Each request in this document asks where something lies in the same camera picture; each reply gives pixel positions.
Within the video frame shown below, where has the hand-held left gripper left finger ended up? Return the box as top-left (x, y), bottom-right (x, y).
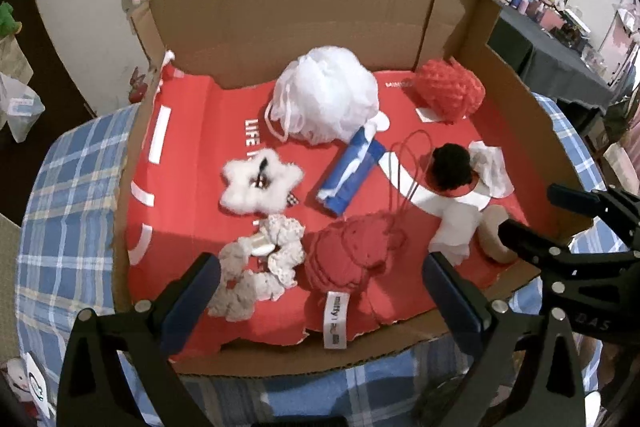
top-left (59, 252), bottom-right (223, 427)

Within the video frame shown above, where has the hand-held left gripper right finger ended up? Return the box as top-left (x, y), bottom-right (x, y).
top-left (421, 251), bottom-right (586, 427)

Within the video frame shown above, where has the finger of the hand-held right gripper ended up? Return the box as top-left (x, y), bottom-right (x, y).
top-left (497, 218), bottom-right (640, 289)
top-left (546, 183), bottom-right (640, 233)

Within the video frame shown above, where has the beige fuzzy scrunchie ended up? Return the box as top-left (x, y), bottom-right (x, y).
top-left (206, 237), bottom-right (268, 323)

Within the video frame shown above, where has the beige round powder puff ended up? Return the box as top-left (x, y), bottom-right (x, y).
top-left (475, 205), bottom-right (523, 264)

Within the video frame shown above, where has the white plastic bag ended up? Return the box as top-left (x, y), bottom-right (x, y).
top-left (469, 141), bottom-right (513, 198)

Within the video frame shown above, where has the cream lace scrunchie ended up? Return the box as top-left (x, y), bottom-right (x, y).
top-left (250, 214), bottom-right (307, 303)

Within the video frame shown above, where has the red knit pouch with string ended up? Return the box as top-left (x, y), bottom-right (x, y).
top-left (304, 129), bottom-right (436, 350)

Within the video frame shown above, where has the white star plush hairclip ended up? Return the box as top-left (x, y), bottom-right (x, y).
top-left (220, 147), bottom-right (305, 212)

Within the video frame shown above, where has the black pompom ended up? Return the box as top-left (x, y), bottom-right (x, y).
top-left (431, 143), bottom-right (476, 192)

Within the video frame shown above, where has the blue tissue pack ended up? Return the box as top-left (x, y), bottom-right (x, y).
top-left (316, 122), bottom-right (386, 214)

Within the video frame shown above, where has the red foam net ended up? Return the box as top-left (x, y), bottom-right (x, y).
top-left (412, 58), bottom-right (486, 124)

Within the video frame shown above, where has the white mesh bath pouf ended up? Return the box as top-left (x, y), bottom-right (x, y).
top-left (264, 46), bottom-right (380, 145)

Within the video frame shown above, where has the cardboard box red print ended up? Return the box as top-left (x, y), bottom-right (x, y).
top-left (112, 0), bottom-right (596, 378)

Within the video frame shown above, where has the blue plaid blanket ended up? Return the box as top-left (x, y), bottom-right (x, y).
top-left (17, 92), bottom-right (606, 427)

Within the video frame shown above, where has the table with dark cloth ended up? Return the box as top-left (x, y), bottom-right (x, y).
top-left (487, 4), bottom-right (618, 108)

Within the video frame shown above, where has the small white plush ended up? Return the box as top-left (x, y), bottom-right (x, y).
top-left (0, 357), bottom-right (31, 403)

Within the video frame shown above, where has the small red plush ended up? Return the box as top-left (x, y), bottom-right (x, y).
top-left (129, 67), bottom-right (151, 102)

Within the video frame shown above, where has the clear plastic bag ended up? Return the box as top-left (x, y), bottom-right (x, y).
top-left (0, 74), bottom-right (46, 142)

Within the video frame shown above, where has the hanging fabric organizer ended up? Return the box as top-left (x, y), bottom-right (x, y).
top-left (0, 34), bottom-right (33, 82)

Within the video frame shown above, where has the green plush toy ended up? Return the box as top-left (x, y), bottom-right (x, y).
top-left (0, 2), bottom-right (23, 38)

